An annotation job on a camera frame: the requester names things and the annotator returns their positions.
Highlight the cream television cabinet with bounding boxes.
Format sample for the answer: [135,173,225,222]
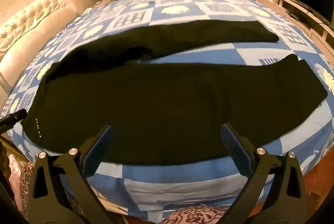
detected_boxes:
[269,0,334,57]

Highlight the cream tufted headboard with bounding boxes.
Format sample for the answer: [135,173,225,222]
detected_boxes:
[0,0,84,99]

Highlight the blue patchwork printed bedsheet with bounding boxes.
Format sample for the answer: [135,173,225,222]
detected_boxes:
[0,0,334,223]

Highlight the black pants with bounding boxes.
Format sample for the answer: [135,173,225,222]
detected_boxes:
[21,19,328,166]

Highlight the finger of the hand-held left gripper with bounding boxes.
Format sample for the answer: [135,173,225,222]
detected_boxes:
[0,109,28,133]

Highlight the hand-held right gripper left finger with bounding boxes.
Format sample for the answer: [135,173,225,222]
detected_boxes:
[27,123,115,224]

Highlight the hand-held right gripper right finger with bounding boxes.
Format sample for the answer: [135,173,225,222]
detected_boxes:
[220,123,309,224]

